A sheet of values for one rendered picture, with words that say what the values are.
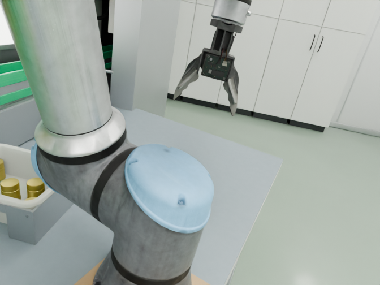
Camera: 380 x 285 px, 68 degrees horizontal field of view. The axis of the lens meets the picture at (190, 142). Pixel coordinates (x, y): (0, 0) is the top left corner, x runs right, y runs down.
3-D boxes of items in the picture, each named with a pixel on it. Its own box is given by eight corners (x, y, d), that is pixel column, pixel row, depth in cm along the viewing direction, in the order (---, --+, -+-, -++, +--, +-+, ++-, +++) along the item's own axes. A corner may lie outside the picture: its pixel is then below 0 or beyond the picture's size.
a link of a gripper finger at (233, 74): (224, 98, 68) (212, 63, 66) (224, 96, 70) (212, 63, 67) (244, 91, 67) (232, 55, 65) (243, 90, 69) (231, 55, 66)
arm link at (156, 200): (163, 300, 33) (193, 205, 28) (83, 239, 38) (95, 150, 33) (209, 246, 43) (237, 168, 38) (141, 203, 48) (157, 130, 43)
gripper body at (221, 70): (194, 76, 61) (209, 16, 57) (197, 71, 69) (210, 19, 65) (228, 85, 61) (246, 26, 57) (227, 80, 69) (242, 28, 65)
